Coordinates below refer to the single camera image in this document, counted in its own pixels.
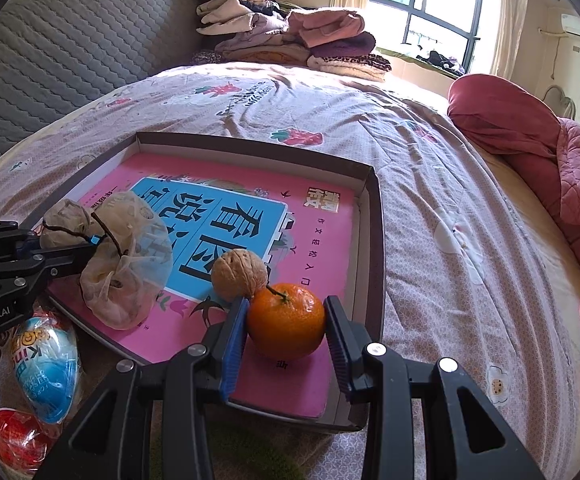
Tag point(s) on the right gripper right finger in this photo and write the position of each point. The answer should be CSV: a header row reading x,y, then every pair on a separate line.
x,y
465,436

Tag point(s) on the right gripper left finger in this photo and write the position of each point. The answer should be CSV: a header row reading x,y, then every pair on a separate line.
x,y
109,437

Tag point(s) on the blue white egg toy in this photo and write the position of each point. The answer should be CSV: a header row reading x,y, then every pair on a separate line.
x,y
46,365

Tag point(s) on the beige mesh bag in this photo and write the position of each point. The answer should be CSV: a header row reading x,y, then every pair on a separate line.
x,y
133,257

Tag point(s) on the red white egg toy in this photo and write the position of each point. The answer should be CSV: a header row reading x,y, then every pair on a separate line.
x,y
24,442

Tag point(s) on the orange tangerine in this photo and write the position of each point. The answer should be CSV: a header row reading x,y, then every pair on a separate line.
x,y
286,322

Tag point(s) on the brown walnut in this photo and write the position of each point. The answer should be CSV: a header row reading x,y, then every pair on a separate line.
x,y
238,273

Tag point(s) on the brown shallow cardboard box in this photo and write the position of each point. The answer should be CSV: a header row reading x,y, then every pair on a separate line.
x,y
365,306

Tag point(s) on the strawberry print bed sheet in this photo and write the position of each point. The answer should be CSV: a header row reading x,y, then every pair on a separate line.
x,y
475,267

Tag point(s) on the grey quilted headboard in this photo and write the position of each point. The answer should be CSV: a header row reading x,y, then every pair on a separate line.
x,y
59,55

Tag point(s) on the pink blue book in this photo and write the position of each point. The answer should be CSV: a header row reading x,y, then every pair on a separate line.
x,y
302,227

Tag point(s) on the pink quilted blanket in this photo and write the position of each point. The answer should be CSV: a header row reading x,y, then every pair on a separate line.
x,y
543,149

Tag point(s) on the pile of folded clothes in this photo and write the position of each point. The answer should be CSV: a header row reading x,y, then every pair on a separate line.
x,y
329,40

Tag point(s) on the dark items on windowsill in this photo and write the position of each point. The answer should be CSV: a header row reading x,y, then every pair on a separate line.
x,y
449,65

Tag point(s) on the white air conditioner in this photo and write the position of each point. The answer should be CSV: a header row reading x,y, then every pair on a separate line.
x,y
570,24

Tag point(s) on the beige curtain right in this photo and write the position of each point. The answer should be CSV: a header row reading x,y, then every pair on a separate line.
x,y
510,27

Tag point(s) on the window with dark frame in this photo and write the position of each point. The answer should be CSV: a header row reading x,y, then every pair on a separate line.
x,y
415,27

